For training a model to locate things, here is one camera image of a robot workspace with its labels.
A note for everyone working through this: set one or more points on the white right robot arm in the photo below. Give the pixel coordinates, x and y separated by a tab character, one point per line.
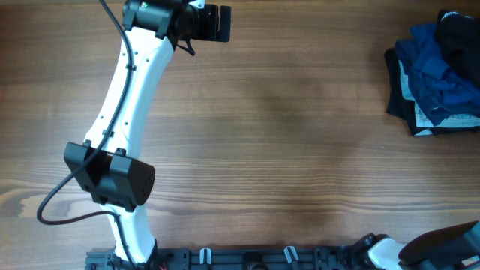
450	248

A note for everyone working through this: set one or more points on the blue clothes pile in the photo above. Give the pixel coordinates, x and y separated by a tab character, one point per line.
425	92

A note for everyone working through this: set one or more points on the black t-shirt with white logo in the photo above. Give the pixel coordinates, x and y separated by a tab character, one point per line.
458	39

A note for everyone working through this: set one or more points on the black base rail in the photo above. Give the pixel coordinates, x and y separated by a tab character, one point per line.
290	257

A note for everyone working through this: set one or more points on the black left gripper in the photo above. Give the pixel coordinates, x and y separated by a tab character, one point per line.
210	31

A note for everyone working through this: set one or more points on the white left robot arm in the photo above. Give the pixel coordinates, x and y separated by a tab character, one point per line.
106	165

